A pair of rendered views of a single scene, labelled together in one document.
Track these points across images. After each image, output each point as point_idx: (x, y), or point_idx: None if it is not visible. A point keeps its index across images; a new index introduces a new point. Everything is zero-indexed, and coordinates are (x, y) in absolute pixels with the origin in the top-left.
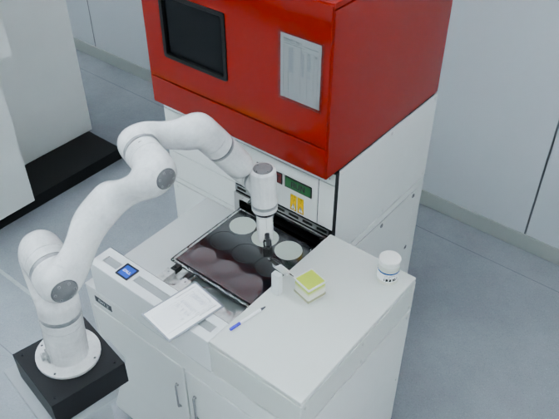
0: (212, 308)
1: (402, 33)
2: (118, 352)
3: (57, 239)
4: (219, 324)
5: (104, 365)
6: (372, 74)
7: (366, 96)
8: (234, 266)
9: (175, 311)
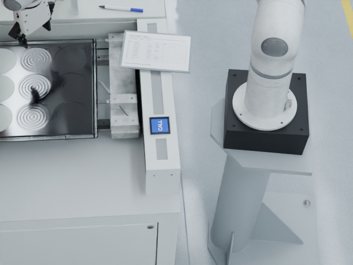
0: (135, 34)
1: None
2: (212, 115)
3: (261, 13)
4: (143, 23)
5: (245, 77)
6: None
7: None
8: (59, 82)
9: (162, 53)
